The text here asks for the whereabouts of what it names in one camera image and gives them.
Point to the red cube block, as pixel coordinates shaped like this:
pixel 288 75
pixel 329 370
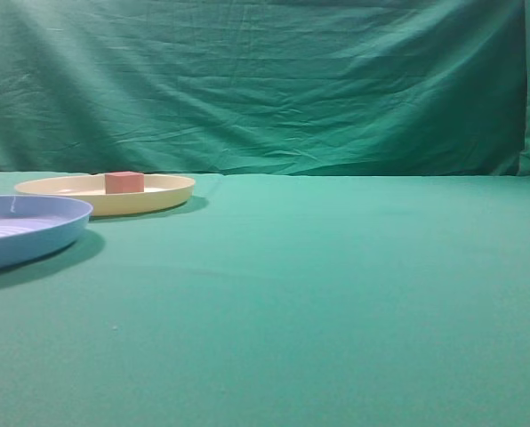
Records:
pixel 123 182

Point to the yellow plastic plate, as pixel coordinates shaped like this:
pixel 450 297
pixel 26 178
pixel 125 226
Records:
pixel 161 191

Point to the blue plastic plate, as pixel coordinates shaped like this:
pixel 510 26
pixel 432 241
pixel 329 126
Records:
pixel 32 227

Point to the green table cloth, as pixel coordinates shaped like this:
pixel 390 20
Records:
pixel 282 301

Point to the green backdrop cloth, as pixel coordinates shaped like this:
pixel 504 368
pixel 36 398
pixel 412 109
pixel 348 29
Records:
pixel 282 87

